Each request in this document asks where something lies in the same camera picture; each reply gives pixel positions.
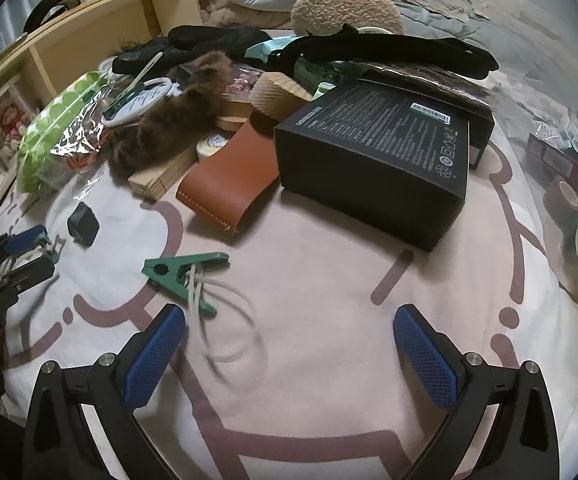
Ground black cardboard box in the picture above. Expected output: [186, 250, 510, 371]
[273, 79, 496, 252]

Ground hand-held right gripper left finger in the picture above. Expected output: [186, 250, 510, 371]
[21, 303, 188, 480]

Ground white printed card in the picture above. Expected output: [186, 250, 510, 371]
[128, 87, 171, 112]

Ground red toy car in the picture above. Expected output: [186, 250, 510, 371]
[526, 131, 578, 192]

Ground black fuzzy band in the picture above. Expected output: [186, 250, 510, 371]
[167, 24, 271, 57]

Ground dark brown hair bundle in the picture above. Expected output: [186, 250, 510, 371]
[353, 61, 494, 112]

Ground black headband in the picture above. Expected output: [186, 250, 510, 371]
[20, 0, 83, 37]

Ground wooden block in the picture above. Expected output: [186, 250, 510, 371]
[128, 144, 201, 202]

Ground small black adapter block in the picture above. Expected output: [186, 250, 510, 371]
[67, 202, 101, 247]

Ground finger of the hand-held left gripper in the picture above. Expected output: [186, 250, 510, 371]
[0, 225, 52, 267]
[0, 256, 57, 295]

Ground beige plush toy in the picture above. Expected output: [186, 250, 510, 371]
[290, 0, 406, 37]

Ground green clip with white cord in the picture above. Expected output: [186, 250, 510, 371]
[141, 251, 266, 363]
[105, 52, 166, 117]
[38, 231, 64, 265]

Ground brown fur piece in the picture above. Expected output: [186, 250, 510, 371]
[108, 51, 236, 172]

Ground pink patterned packet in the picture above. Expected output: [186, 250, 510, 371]
[225, 71, 264, 97]

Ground brown tape roll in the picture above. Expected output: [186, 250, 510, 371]
[542, 176, 578, 224]

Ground clear bag with orange cord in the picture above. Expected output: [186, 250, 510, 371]
[43, 107, 116, 177]

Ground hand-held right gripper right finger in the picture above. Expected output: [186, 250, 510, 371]
[393, 303, 560, 480]

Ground brown leather case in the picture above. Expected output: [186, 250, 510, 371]
[175, 119, 283, 237]

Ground framed picture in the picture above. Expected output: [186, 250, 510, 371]
[0, 81, 34, 162]

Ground green dotted pouch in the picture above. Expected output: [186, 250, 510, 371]
[18, 71, 110, 194]

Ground black strap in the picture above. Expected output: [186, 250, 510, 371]
[268, 24, 500, 82]

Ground white round tape roll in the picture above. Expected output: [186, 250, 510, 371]
[195, 131, 231, 162]

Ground white plastic ring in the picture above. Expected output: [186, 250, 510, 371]
[102, 78, 181, 129]

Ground teal face mask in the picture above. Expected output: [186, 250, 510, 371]
[243, 39, 296, 62]

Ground wooden bedside shelf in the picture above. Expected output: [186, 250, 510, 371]
[0, 0, 237, 231]

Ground clear plastic bin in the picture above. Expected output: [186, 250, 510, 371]
[472, 0, 578, 311]

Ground round wooden disc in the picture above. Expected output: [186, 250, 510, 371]
[213, 99, 256, 134]

